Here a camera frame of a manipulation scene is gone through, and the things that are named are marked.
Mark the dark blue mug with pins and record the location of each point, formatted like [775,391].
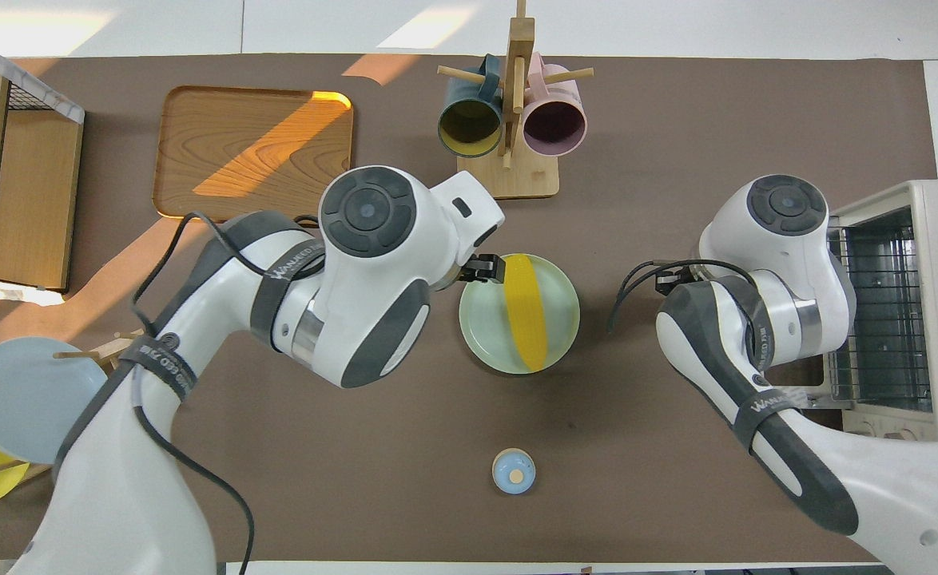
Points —
[469,124]

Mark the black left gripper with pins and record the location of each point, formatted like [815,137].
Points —
[464,273]

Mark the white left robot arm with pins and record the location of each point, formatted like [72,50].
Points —
[357,271]

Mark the small blue call bell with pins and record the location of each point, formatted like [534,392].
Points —
[514,473]

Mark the wooden serving tray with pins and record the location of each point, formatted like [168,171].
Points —
[229,152]

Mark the pink mug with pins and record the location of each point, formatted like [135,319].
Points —
[555,120]

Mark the pale green plate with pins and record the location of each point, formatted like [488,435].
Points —
[485,327]

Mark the light blue plate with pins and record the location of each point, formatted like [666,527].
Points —
[29,399]

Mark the orange-toned wooden board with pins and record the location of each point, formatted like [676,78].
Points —
[37,208]

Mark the yellow corn cob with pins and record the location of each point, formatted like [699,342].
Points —
[526,319]

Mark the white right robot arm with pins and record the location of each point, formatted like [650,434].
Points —
[788,263]

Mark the wooden plate rack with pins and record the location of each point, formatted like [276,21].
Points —
[105,351]

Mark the brown table mat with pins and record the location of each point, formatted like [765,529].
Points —
[677,120]

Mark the wooden mug rack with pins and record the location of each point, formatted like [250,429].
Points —
[517,180]

